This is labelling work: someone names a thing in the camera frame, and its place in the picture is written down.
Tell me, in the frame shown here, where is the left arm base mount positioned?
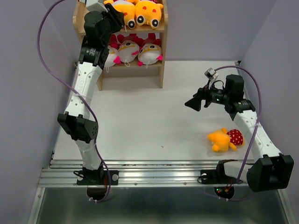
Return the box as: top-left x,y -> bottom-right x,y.
73,169 -> 108,200

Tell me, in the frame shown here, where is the aluminium rail base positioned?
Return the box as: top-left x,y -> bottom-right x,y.
38,61 -> 285,187

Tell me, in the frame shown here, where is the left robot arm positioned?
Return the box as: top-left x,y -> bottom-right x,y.
57,3 -> 124,185

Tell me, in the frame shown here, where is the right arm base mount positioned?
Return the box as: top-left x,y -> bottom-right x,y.
197,169 -> 236,200

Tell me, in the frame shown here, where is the wooden shelf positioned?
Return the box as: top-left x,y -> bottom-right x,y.
72,0 -> 169,91

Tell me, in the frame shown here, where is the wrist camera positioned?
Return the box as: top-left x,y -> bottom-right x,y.
204,68 -> 219,89
78,0 -> 108,12

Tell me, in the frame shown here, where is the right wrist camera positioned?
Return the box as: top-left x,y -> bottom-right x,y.
204,68 -> 219,89

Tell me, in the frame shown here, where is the orange plush toy face down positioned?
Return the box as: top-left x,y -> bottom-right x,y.
207,128 -> 245,153

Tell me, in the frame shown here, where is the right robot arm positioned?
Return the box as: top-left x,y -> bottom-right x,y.
185,75 -> 294,192

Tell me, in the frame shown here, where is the white pink striped plush toy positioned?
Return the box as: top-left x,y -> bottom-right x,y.
117,33 -> 143,67

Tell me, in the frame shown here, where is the orange plush toy polka-dot dress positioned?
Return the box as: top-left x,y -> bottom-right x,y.
135,0 -> 164,29

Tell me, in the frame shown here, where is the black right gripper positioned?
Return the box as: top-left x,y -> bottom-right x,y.
184,79 -> 230,112

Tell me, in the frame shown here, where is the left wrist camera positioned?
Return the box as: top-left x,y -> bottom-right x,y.
78,0 -> 108,12

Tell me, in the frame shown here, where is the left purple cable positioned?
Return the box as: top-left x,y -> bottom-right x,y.
37,0 -> 112,203

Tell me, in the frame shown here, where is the orange plush toy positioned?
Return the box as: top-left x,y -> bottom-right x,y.
104,0 -> 136,29

